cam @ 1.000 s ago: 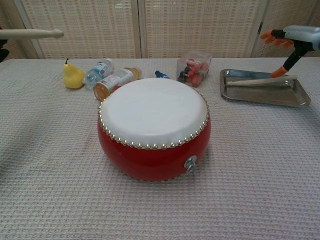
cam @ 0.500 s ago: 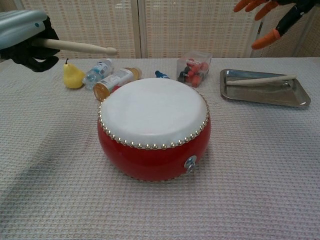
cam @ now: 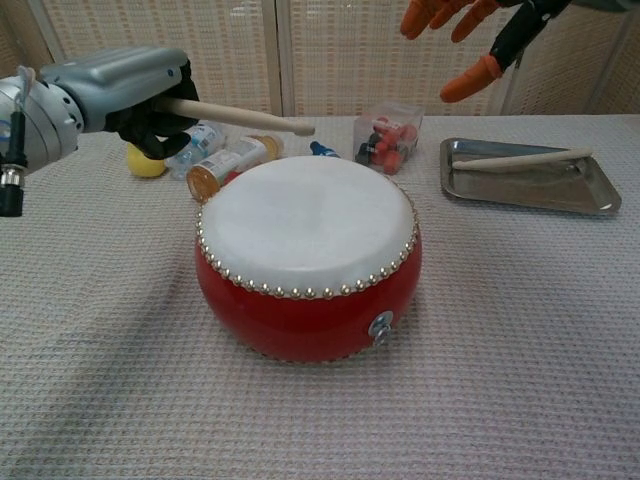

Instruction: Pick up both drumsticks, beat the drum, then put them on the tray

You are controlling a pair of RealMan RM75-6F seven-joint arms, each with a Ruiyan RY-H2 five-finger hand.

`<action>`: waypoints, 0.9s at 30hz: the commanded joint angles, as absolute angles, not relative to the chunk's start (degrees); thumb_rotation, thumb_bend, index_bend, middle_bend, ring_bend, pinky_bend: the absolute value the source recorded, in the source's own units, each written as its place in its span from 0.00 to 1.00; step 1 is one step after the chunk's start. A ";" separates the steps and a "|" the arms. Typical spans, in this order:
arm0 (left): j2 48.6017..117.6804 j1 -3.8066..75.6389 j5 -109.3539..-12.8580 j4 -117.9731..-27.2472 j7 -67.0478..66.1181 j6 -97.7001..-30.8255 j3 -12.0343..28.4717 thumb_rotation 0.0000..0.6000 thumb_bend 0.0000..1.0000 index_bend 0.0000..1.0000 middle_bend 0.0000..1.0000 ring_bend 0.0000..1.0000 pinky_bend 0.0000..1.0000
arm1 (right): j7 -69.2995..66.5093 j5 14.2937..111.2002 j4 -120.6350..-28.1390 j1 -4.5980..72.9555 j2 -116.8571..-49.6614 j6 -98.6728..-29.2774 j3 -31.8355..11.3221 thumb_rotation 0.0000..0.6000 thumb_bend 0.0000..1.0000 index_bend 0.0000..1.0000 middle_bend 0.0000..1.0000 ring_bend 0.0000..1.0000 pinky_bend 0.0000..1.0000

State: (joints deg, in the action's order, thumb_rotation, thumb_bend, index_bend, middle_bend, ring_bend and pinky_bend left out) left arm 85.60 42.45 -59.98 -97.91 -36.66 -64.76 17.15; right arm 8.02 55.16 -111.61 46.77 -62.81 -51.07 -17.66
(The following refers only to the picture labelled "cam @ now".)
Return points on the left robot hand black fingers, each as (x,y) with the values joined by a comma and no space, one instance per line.
(115,80)

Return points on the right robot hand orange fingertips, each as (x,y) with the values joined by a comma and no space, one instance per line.
(505,50)

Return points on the wooden drumstick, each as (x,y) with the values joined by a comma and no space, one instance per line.
(240,117)
(520,160)

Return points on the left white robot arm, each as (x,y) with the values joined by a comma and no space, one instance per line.
(47,130)

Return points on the red drum white skin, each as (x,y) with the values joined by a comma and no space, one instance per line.
(305,225)

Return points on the grey textured tablecloth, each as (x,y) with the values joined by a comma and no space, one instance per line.
(100,400)

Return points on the yellow pear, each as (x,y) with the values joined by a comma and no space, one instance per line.
(142,167)

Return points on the clear water bottle blue label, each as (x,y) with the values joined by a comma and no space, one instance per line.
(197,145)

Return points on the orange juice bottle white label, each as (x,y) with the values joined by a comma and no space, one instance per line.
(220,162)

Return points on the steel rectangular tray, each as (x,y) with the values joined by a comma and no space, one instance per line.
(525,187)

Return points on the clear box red black parts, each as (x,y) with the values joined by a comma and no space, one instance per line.
(385,140)

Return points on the woven bamboo folding screen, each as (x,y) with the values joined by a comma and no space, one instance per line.
(325,50)

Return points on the small blue spray bottle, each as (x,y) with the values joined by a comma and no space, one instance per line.
(320,149)

